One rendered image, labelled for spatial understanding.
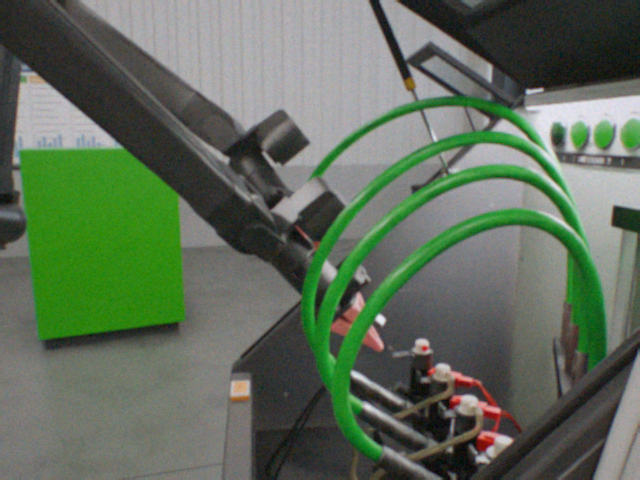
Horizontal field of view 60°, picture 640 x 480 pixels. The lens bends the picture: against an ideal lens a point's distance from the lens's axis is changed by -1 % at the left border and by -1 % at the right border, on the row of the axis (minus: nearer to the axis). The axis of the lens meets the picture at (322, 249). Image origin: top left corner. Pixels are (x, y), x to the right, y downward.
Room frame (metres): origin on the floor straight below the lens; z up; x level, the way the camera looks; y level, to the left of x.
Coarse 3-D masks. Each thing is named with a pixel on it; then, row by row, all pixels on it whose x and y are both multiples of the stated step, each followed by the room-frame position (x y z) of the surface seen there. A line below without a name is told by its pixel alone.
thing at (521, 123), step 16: (448, 96) 0.74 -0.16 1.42; (464, 96) 0.73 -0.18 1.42; (400, 112) 0.75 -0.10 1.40; (416, 112) 0.75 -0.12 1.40; (496, 112) 0.72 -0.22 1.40; (512, 112) 0.72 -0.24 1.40; (368, 128) 0.76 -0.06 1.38; (528, 128) 0.71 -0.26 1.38; (352, 144) 0.77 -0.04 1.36; (544, 144) 0.70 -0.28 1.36; (320, 176) 0.78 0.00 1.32
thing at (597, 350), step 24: (480, 216) 0.43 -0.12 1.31; (504, 216) 0.43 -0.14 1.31; (528, 216) 0.43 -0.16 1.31; (552, 216) 0.43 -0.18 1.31; (432, 240) 0.42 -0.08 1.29; (456, 240) 0.42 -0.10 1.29; (576, 240) 0.43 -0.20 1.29; (408, 264) 0.42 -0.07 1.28; (576, 264) 0.44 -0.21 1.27; (384, 288) 0.41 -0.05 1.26; (600, 288) 0.44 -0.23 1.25; (360, 312) 0.42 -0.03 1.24; (600, 312) 0.44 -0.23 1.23; (360, 336) 0.41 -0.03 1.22; (600, 336) 0.44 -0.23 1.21; (336, 360) 0.42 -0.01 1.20; (600, 360) 0.44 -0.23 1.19; (336, 384) 0.41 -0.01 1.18; (336, 408) 0.41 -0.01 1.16; (360, 432) 0.41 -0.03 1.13; (384, 456) 0.41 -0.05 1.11
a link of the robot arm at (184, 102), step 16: (64, 0) 0.93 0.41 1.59; (80, 16) 0.93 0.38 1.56; (96, 16) 0.93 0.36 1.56; (96, 32) 0.92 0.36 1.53; (112, 32) 0.92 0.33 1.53; (112, 48) 0.91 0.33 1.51; (128, 48) 0.91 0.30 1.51; (128, 64) 0.90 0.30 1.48; (144, 64) 0.90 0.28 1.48; (160, 64) 0.90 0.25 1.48; (144, 80) 0.89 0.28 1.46; (160, 80) 0.89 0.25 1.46; (176, 80) 0.89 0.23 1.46; (160, 96) 0.89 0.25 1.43; (176, 96) 0.88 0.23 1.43; (192, 96) 0.87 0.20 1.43; (176, 112) 0.87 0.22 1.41; (192, 112) 0.87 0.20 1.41; (208, 112) 0.86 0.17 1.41; (224, 112) 0.86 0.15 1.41; (192, 128) 0.86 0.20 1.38; (240, 128) 0.89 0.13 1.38; (208, 144) 0.85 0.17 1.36
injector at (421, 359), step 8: (416, 352) 0.66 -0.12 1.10; (416, 360) 0.66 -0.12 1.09; (424, 360) 0.66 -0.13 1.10; (416, 368) 0.66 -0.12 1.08; (424, 368) 0.66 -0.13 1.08; (424, 376) 0.66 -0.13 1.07; (400, 384) 0.66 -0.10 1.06; (416, 384) 0.66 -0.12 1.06; (424, 384) 0.66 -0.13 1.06; (400, 392) 0.66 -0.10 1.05; (408, 392) 0.66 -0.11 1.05; (416, 392) 0.66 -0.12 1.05; (424, 392) 0.66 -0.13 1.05; (408, 400) 0.67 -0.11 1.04; (416, 400) 0.66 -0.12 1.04; (424, 400) 0.66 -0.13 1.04; (424, 408) 0.66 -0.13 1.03; (424, 432) 0.67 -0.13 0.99
